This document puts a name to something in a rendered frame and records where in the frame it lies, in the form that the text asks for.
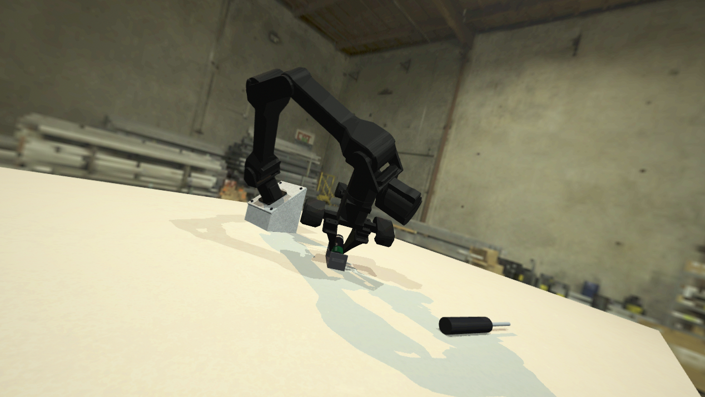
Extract black cylindrical battery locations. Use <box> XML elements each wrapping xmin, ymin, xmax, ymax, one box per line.
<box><xmin>331</xmin><ymin>234</ymin><xmax>344</xmax><ymax>254</ymax></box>

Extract black screwdriver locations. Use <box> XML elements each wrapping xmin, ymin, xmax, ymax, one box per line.
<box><xmin>439</xmin><ymin>316</ymin><xmax>510</xmax><ymax>335</ymax></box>

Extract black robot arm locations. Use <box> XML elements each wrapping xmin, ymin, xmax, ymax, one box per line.
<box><xmin>244</xmin><ymin>67</ymin><xmax>422</xmax><ymax>225</ymax></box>

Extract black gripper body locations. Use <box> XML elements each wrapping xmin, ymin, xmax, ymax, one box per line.
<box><xmin>300</xmin><ymin>188</ymin><xmax>395</xmax><ymax>247</ymax></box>

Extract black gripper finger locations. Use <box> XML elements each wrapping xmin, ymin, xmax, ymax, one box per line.
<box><xmin>322</xmin><ymin>223</ymin><xmax>337</xmax><ymax>251</ymax></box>
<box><xmin>343</xmin><ymin>229</ymin><xmax>369</xmax><ymax>254</ymax></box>

